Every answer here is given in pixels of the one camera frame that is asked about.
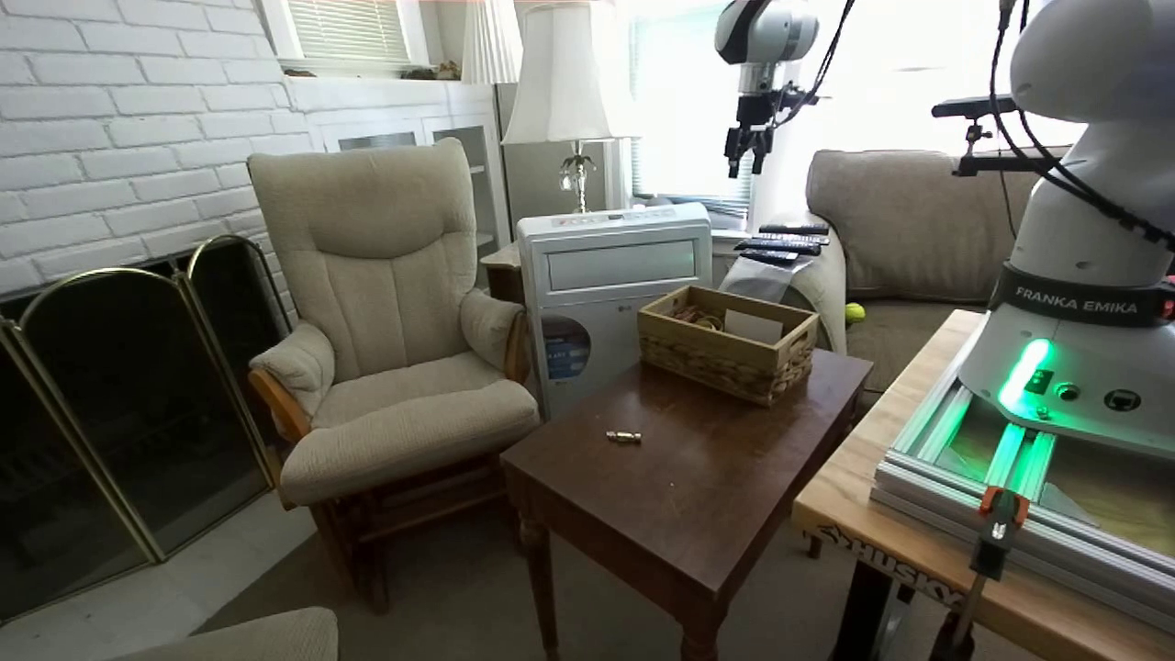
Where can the beige couch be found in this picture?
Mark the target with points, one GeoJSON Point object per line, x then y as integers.
{"type": "Point", "coordinates": [904, 234]}

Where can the orange black bar clamp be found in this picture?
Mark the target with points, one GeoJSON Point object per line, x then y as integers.
{"type": "Point", "coordinates": [990, 555]}

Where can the yellow tennis ball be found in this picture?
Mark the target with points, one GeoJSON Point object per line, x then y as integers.
{"type": "Point", "coordinates": [856, 315]}

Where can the white window frame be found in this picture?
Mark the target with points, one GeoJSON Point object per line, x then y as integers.
{"type": "Point", "coordinates": [280, 29]}

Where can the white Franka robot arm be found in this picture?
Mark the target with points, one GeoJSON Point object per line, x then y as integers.
{"type": "Point", "coordinates": [1101, 184]}

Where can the beige rocking armchair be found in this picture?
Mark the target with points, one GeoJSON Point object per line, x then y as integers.
{"type": "Point", "coordinates": [390, 306]}

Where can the light wooden workbench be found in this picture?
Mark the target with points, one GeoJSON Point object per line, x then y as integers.
{"type": "Point", "coordinates": [856, 491]}

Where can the small brass metal piece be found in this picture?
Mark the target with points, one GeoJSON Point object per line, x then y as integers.
{"type": "Point", "coordinates": [621, 433]}

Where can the wooden crate box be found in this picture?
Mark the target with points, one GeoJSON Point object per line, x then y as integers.
{"type": "Point", "coordinates": [729, 351]}

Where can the black camera on stand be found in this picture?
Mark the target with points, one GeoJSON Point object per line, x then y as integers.
{"type": "Point", "coordinates": [979, 107]}

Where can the white portable air conditioner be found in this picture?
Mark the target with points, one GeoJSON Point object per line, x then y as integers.
{"type": "Point", "coordinates": [610, 333]}

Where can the brass black fireplace screen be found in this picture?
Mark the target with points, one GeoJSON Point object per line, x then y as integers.
{"type": "Point", "coordinates": [112, 418]}

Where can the aluminium rail mounting frame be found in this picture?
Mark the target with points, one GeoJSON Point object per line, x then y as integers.
{"type": "Point", "coordinates": [1050, 525]}

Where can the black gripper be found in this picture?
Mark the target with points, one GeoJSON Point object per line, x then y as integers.
{"type": "Point", "coordinates": [754, 110]}

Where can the black Sony remote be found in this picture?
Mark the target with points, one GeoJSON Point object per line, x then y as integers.
{"type": "Point", "coordinates": [766, 253]}

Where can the black remote blue buttons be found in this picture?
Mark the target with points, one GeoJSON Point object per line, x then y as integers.
{"type": "Point", "coordinates": [783, 244]}

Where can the white glass-door cabinet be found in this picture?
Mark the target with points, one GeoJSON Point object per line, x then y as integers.
{"type": "Point", "coordinates": [470, 170]}

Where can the dark wooden side table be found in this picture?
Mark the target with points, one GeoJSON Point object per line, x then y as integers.
{"type": "Point", "coordinates": [685, 491]}

